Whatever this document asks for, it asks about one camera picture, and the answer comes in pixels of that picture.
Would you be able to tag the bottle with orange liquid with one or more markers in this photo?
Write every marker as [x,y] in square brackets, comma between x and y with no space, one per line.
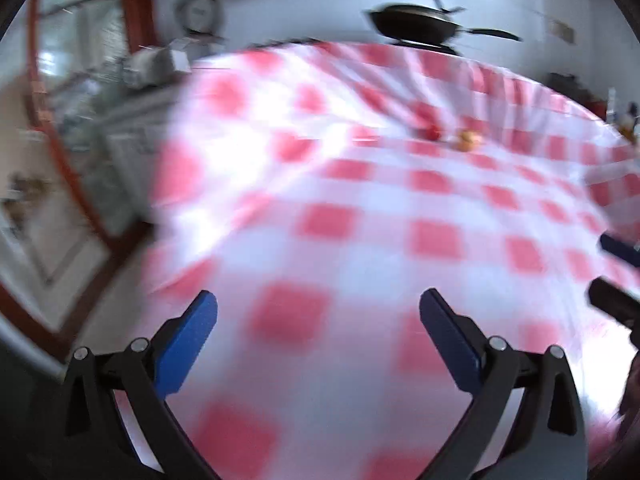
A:
[629,127]

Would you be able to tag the wall socket plate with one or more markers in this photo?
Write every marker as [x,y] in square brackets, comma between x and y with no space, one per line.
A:
[561,30]

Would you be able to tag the dark cooking pot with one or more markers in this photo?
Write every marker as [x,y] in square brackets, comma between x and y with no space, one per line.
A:
[567,85]

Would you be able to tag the red-brown wooden frame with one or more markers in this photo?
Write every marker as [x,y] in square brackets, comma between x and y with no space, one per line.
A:
[137,15]

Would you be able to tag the small striped pepino melon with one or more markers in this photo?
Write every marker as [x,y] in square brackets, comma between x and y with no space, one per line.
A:
[468,140]

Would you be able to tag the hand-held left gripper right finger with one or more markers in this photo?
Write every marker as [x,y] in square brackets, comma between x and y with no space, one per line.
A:
[450,345]

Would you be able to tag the grey metal object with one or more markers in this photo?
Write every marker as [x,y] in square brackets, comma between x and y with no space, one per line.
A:
[155,62]

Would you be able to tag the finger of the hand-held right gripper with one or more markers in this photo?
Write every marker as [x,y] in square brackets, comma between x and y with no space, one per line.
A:
[622,251]
[615,300]

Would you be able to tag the black wok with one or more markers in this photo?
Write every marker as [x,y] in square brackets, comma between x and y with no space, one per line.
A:
[415,22]

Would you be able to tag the red white checkered tablecloth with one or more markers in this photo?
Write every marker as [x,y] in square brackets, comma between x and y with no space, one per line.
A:
[350,200]

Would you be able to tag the white cabinet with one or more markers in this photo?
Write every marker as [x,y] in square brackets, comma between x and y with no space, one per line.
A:
[135,150]

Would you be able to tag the red tomato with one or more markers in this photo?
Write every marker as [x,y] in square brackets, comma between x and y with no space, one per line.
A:
[432,132]

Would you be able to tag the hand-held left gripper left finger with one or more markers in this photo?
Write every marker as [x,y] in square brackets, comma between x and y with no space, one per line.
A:
[187,345]

